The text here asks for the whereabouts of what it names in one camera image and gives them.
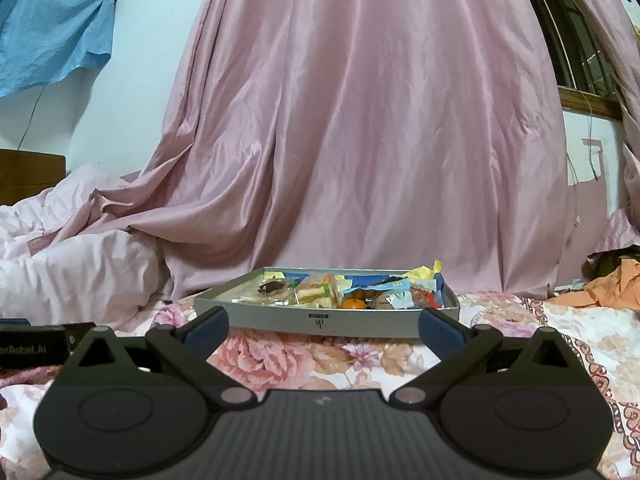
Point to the orange cloth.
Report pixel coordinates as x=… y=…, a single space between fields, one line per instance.
x=615 y=285

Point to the floral bedsheet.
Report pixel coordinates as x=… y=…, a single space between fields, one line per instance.
x=575 y=330

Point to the pale pink quilt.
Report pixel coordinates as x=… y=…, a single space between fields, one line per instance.
x=75 y=270

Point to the wooden headboard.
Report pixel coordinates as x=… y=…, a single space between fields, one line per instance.
x=30 y=175

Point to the orange tangerine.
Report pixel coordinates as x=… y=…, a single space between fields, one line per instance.
x=352 y=304

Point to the blue cloth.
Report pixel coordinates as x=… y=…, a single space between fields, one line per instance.
x=50 y=25

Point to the yellow tissue paper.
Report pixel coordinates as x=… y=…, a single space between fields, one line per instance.
x=425 y=272

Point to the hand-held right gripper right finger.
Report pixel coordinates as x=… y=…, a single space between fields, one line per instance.
x=436 y=331

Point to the dark candy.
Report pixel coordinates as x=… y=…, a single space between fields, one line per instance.
x=270 y=287

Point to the cookie packet with green label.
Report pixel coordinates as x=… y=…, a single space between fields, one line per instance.
x=384 y=302

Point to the blue yellow printed paper liner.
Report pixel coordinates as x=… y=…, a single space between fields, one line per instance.
x=372 y=278

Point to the light blue snack packet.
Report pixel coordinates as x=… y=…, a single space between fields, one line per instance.
x=400 y=300

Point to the red snack packet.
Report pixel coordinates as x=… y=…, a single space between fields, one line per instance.
x=425 y=300

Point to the sliced bread packet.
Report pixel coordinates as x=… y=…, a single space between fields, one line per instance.
x=312 y=292

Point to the pink curtain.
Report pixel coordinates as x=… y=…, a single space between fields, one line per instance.
x=375 y=110
x=631 y=170

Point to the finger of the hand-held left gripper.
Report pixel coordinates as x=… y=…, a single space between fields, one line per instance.
x=10 y=321
x=80 y=332

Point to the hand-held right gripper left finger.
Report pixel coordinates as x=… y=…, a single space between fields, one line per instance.
x=212 y=330

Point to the wooden window frame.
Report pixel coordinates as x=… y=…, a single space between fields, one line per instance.
x=585 y=97

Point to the grey cardboard box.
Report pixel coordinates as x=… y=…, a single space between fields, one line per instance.
x=280 y=320

